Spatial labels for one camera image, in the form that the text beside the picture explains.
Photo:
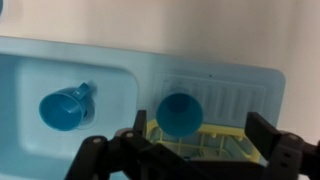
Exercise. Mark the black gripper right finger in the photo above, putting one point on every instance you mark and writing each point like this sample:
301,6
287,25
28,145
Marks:
286,153

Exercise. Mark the yellow dish rack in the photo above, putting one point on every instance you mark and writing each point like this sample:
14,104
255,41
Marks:
220,133

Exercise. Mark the light blue toy sink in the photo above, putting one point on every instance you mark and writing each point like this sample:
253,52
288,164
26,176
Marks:
133,66

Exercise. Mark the blue tumbler cup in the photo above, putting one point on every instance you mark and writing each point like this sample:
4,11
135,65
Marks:
180,115

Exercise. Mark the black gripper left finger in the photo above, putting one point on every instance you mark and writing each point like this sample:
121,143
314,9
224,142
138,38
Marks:
100,156

